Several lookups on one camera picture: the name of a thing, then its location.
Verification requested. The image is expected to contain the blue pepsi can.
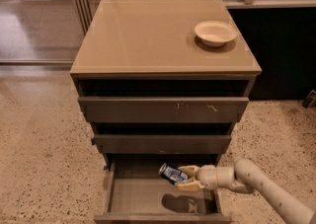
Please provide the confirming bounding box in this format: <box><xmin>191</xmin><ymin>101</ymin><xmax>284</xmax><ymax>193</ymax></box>
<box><xmin>159</xmin><ymin>163</ymin><xmax>189</xmax><ymax>185</ymax></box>

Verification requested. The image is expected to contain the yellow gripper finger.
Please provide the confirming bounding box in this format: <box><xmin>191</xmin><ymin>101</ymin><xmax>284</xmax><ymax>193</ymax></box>
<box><xmin>179</xmin><ymin>165</ymin><xmax>199</xmax><ymax>179</ymax></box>
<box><xmin>175</xmin><ymin>181</ymin><xmax>204</xmax><ymax>191</ymax></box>

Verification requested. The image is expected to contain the white paper bowl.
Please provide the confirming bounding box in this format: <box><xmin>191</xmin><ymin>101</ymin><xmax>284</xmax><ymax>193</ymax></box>
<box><xmin>195</xmin><ymin>21</ymin><xmax>237</xmax><ymax>47</ymax></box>

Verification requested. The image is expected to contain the grey drawer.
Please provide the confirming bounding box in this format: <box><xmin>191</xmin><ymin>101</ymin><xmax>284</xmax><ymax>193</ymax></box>
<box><xmin>95</xmin><ymin>154</ymin><xmax>232</xmax><ymax>224</ymax></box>
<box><xmin>91</xmin><ymin>122</ymin><xmax>231</xmax><ymax>154</ymax></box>
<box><xmin>79</xmin><ymin>79</ymin><xmax>249</xmax><ymax>123</ymax></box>

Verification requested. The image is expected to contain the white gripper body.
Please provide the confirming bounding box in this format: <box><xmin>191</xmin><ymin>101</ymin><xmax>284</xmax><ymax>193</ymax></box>
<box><xmin>197</xmin><ymin>165</ymin><xmax>235</xmax><ymax>190</ymax></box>

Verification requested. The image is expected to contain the middle grey drawer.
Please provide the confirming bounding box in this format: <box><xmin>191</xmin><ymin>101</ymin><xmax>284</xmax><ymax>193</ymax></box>
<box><xmin>91</xmin><ymin>122</ymin><xmax>231</xmax><ymax>154</ymax></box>

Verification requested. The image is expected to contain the dark object on floor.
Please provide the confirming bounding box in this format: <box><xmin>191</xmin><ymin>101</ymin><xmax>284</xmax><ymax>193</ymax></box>
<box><xmin>302</xmin><ymin>90</ymin><xmax>316</xmax><ymax>109</ymax></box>

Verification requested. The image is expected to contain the bottom grey drawer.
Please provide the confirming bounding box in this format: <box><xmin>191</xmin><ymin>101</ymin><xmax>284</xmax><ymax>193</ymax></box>
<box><xmin>95</xmin><ymin>154</ymin><xmax>232</xmax><ymax>224</ymax></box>

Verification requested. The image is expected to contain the top grey drawer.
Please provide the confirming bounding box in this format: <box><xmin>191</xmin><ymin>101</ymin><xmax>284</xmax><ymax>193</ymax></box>
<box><xmin>79</xmin><ymin>79</ymin><xmax>249</xmax><ymax>123</ymax></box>

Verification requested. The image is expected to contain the grey drawer cabinet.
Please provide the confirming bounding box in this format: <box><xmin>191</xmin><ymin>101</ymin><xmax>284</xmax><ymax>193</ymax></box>
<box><xmin>69</xmin><ymin>0</ymin><xmax>263</xmax><ymax>170</ymax></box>

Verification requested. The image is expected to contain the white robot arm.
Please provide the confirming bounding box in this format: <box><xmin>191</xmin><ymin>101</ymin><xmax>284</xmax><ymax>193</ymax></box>
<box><xmin>175</xmin><ymin>159</ymin><xmax>316</xmax><ymax>224</ymax></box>

